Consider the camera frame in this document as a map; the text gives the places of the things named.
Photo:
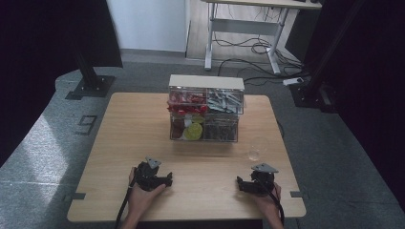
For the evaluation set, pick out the dark curtain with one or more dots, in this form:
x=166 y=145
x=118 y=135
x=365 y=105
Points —
x=38 y=47
x=375 y=79

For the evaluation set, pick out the white metal frame desk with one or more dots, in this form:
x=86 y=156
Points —
x=248 y=27

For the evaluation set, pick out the black stand with base plate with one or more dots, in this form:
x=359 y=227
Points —
x=313 y=92
x=90 y=83

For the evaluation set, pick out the person's left hand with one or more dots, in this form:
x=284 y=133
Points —
x=141 y=200

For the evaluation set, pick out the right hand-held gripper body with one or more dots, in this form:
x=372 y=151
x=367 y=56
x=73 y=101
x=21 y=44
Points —
x=262 y=183

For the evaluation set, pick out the clear drawer with capsules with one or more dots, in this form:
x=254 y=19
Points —
x=203 y=140

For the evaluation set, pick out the pile of red packets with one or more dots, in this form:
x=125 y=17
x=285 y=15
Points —
x=186 y=103

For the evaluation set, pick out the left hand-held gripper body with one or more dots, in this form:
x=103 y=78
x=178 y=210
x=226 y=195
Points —
x=146 y=178

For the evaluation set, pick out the brown coffee capsule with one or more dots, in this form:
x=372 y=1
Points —
x=176 y=133
x=178 y=123

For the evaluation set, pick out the person's right hand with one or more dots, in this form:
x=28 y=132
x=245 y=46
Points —
x=267 y=203

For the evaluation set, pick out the white power strip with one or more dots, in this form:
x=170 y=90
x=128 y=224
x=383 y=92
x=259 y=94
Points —
x=293 y=81

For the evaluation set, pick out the pile of tea bags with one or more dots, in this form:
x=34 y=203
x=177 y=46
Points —
x=220 y=130

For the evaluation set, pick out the white coffee capsule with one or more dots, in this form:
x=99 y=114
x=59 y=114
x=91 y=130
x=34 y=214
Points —
x=188 y=122

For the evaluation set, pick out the clear drawer with packets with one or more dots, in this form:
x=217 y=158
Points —
x=207 y=95

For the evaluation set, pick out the clear organizer with white top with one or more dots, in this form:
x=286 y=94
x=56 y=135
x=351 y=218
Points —
x=207 y=82

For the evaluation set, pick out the clear glass cup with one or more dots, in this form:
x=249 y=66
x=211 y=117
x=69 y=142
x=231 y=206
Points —
x=254 y=155

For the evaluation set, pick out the green lid coffee capsule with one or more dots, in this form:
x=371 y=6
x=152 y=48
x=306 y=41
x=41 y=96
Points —
x=197 y=119
x=193 y=131

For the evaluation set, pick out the pile of grey stick packets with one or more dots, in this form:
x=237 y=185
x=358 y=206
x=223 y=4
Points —
x=224 y=101

